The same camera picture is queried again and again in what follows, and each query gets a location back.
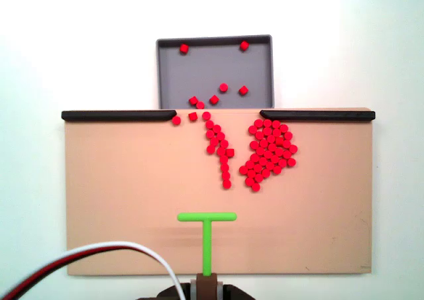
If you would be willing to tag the pink flat board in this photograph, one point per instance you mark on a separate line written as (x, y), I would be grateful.
(116, 197)

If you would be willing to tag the green T-shaped pusher tool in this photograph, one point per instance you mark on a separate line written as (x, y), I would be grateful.
(207, 240)

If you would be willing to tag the red cylindrical granule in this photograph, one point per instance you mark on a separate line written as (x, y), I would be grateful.
(291, 162)
(276, 133)
(254, 144)
(243, 170)
(267, 154)
(274, 161)
(257, 167)
(184, 48)
(252, 130)
(259, 135)
(278, 152)
(249, 164)
(206, 115)
(220, 136)
(263, 143)
(288, 135)
(214, 99)
(210, 148)
(226, 175)
(270, 167)
(243, 90)
(209, 124)
(224, 167)
(224, 143)
(176, 120)
(277, 170)
(230, 152)
(214, 142)
(265, 173)
(249, 181)
(220, 151)
(280, 141)
(244, 45)
(272, 147)
(193, 100)
(259, 122)
(271, 139)
(267, 131)
(262, 161)
(217, 128)
(276, 124)
(255, 187)
(259, 177)
(282, 163)
(267, 122)
(223, 87)
(226, 183)
(254, 158)
(250, 173)
(293, 148)
(287, 144)
(224, 159)
(200, 105)
(286, 154)
(210, 134)
(284, 128)
(260, 151)
(193, 116)

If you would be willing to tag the grey plastic tray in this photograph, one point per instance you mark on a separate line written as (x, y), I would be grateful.
(215, 68)

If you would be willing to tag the black edge rail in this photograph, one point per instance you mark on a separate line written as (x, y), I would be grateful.
(116, 116)
(314, 116)

